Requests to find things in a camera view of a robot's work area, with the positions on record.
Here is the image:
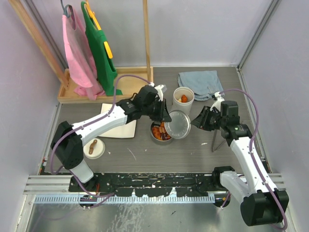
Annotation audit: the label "white square plate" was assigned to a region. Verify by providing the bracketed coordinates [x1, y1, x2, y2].
[98, 103, 137, 139]

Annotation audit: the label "pink apron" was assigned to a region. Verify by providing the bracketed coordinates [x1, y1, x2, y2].
[62, 8, 105, 101]

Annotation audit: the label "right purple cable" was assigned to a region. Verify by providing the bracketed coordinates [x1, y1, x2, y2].
[218, 88, 288, 230]

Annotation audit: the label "white cylindrical container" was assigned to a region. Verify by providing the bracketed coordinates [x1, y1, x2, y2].
[171, 87, 194, 115]

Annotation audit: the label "round metal tin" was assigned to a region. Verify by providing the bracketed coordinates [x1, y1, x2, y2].
[150, 121, 173, 145]

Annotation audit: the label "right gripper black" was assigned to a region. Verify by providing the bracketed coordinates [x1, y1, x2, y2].
[190, 105, 225, 131]

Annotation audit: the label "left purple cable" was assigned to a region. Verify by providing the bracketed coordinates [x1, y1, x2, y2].
[49, 74, 155, 208]

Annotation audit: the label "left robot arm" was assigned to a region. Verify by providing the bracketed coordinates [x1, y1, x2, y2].
[51, 84, 171, 191]

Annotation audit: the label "white lid brown handle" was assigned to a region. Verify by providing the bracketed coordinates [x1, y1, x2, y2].
[83, 138, 105, 160]

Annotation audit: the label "wooden clothes rack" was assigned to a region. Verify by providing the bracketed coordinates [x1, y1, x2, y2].
[9, 0, 154, 104]

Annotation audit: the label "purple cable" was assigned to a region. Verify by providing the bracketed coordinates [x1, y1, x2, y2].
[218, 88, 288, 230]
[49, 74, 155, 208]

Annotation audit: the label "orange shrimp piece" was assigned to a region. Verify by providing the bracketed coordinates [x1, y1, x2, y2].
[181, 95, 188, 103]

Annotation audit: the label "round metal tin lid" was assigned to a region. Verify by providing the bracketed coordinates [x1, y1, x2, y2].
[165, 110, 191, 139]

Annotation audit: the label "orange fried chicken piece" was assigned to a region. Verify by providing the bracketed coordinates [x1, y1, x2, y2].
[152, 127, 166, 141]

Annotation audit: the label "blue cloth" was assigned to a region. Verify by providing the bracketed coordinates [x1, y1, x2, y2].
[178, 71, 223, 101]

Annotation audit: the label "grey hanger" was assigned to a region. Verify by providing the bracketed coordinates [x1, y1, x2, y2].
[60, 0, 76, 29]

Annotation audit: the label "green apron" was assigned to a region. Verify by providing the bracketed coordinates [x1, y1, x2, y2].
[81, 1, 123, 96]

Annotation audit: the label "metal tongs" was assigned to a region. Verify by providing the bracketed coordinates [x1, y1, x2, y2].
[211, 130, 226, 153]

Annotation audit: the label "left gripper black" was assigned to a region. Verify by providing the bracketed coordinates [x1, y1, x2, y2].
[142, 98, 171, 122]

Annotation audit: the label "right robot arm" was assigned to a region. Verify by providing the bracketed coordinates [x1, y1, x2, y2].
[191, 91, 289, 231]

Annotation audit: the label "yellow hanger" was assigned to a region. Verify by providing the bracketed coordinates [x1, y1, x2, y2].
[86, 0, 113, 59]

